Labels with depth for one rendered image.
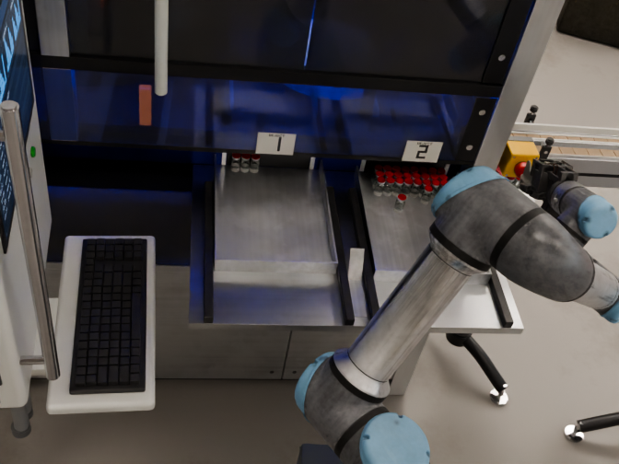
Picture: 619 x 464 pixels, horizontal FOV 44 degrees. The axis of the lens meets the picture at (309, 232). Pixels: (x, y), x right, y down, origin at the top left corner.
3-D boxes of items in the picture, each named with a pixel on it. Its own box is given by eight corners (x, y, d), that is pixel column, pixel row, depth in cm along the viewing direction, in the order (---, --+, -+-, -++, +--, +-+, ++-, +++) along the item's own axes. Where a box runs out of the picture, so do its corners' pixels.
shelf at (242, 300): (192, 170, 186) (192, 164, 185) (468, 183, 198) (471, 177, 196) (188, 330, 153) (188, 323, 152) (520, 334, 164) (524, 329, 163)
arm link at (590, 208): (572, 228, 147) (603, 194, 145) (547, 210, 157) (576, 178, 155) (599, 250, 149) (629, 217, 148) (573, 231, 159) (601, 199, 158)
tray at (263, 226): (214, 165, 186) (214, 154, 183) (320, 169, 190) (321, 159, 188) (214, 271, 162) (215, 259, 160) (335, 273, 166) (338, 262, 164)
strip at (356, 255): (345, 265, 168) (350, 247, 164) (359, 266, 169) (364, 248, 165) (353, 317, 159) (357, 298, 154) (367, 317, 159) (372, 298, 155)
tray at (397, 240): (354, 176, 190) (356, 165, 188) (454, 181, 194) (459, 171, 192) (372, 281, 166) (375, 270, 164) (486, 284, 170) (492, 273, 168)
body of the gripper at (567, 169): (562, 159, 171) (588, 174, 160) (554, 196, 174) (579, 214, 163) (530, 157, 170) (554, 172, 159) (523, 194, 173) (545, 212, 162)
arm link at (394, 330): (326, 467, 128) (534, 207, 111) (274, 400, 136) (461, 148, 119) (365, 456, 138) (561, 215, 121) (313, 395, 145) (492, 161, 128)
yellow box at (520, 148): (495, 157, 190) (504, 134, 185) (521, 159, 191) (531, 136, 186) (502, 178, 185) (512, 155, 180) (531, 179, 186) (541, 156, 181)
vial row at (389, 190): (372, 190, 187) (376, 176, 184) (443, 193, 190) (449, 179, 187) (373, 196, 186) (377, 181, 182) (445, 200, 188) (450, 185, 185)
